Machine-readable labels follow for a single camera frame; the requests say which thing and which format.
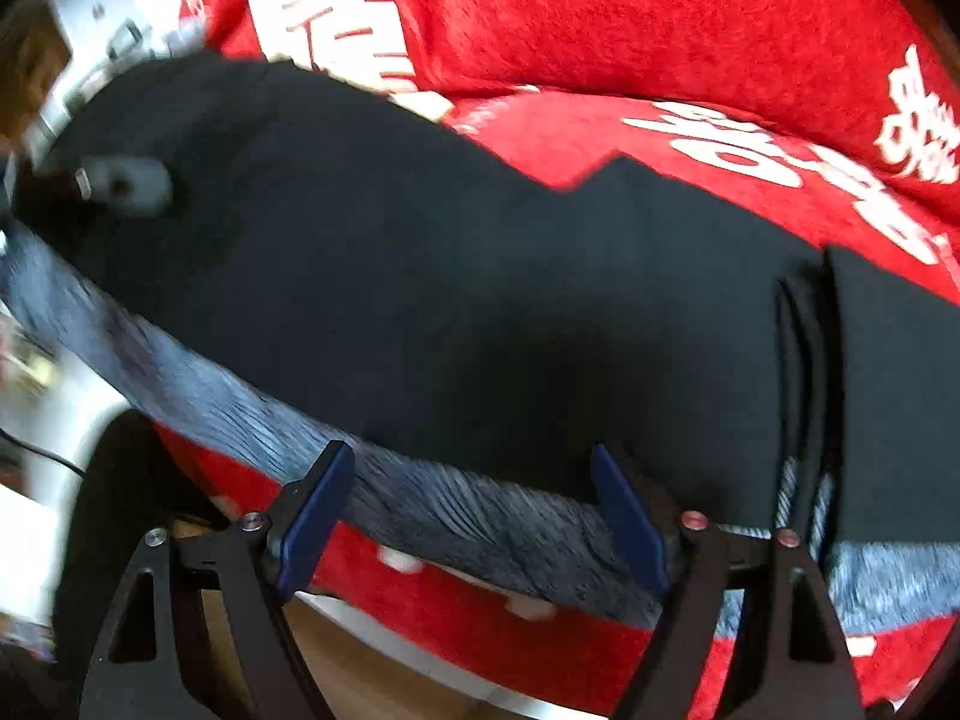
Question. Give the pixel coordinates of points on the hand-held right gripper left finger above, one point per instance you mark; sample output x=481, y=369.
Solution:
x=315, y=517

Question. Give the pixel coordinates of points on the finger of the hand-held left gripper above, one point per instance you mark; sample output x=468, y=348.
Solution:
x=127, y=184

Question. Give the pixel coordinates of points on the red printed sofa cover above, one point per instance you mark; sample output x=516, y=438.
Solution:
x=637, y=22

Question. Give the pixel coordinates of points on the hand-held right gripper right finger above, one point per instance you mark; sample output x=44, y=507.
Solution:
x=628, y=525

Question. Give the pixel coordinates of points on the black pants with grey patterned band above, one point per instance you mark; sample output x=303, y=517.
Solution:
x=420, y=300

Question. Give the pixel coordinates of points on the person's leg in dark clothing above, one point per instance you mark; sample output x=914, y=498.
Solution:
x=112, y=480

